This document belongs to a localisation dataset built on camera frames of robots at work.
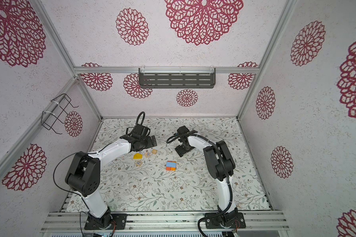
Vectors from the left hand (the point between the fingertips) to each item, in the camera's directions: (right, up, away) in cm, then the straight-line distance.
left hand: (149, 145), depth 95 cm
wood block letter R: (-7, -12, 0) cm, 14 cm away
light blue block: (+14, -12, 0) cm, 19 cm away
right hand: (+23, -2, +6) cm, 23 cm away
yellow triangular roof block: (-8, -7, +2) cm, 11 cm away
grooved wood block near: (+2, -5, +5) cm, 8 cm away
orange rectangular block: (+15, -15, -3) cm, 21 cm away
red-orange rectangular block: (+12, -14, -3) cm, 19 cm away
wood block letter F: (-3, -7, +4) cm, 8 cm away
